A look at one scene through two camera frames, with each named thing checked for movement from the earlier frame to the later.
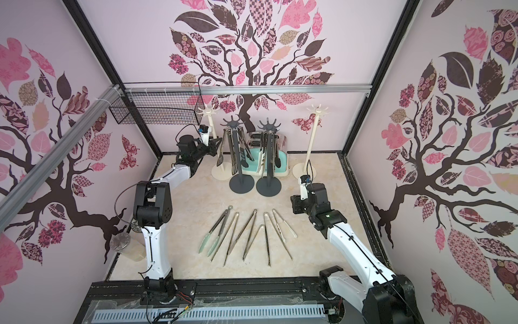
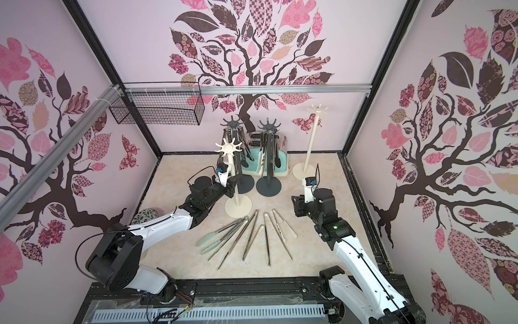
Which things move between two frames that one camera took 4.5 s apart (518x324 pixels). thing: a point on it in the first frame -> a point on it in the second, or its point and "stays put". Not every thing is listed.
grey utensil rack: x=269 y=187 stays put
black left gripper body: x=202 y=150 -> x=221 y=192
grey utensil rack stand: x=241 y=183 stays put
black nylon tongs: x=277 y=160 stays put
